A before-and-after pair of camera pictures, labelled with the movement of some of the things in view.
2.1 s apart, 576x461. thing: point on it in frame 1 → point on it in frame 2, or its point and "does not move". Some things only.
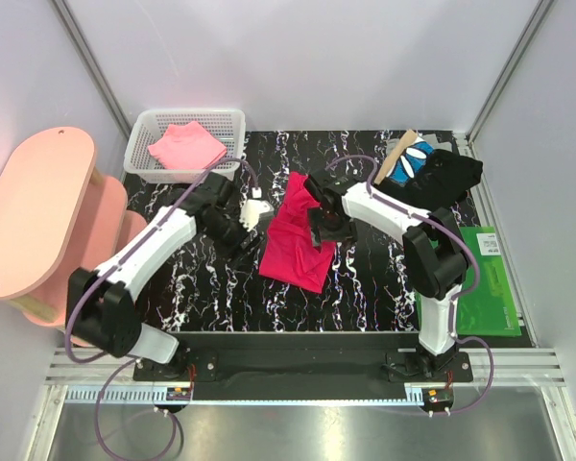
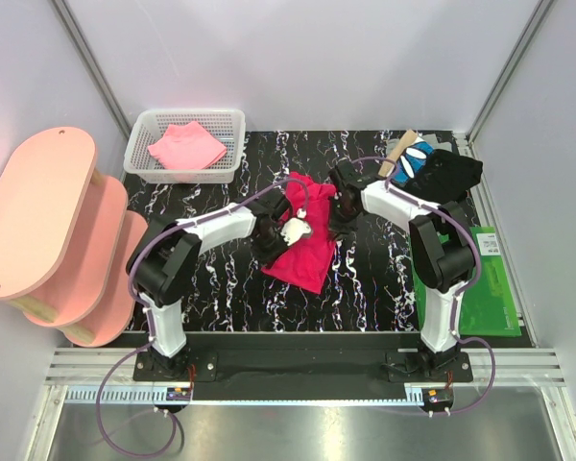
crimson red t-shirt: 292,254 does not move
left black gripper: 234,252 → 265,258
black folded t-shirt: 441,181 does not move
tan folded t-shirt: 407,138 does not move
